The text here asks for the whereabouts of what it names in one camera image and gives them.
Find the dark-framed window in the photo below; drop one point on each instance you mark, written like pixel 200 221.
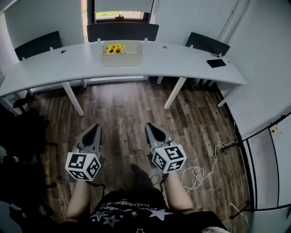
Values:
pixel 118 16

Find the yellow sunflower bouquet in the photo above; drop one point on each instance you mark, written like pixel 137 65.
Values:
pixel 115 49

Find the long white desk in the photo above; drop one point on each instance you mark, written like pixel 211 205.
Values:
pixel 182 66

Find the black office chair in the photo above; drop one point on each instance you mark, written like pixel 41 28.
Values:
pixel 20 148

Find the person's left forearm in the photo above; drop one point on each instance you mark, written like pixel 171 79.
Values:
pixel 78 200

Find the wide dark desk divider panel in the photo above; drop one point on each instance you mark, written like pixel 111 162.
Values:
pixel 122 33

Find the white roller blind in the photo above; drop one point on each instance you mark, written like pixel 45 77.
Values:
pixel 123 5

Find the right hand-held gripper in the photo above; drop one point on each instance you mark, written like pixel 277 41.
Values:
pixel 169 159

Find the cream perforated plastic basket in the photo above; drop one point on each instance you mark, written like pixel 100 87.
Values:
pixel 121 59

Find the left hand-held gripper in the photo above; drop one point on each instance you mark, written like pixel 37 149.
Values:
pixel 78 166

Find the black star-print t-shirt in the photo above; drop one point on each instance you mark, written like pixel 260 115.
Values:
pixel 136 216

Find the white wall conduit pipes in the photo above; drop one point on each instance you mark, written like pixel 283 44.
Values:
pixel 229 19

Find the black metal partition frame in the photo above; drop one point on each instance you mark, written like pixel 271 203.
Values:
pixel 252 173

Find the wall box with red button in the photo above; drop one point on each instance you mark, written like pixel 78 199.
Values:
pixel 274 132

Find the person's right forearm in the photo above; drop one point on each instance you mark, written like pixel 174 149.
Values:
pixel 178 195

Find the person's black shoe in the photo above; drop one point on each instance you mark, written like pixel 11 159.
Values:
pixel 141 176

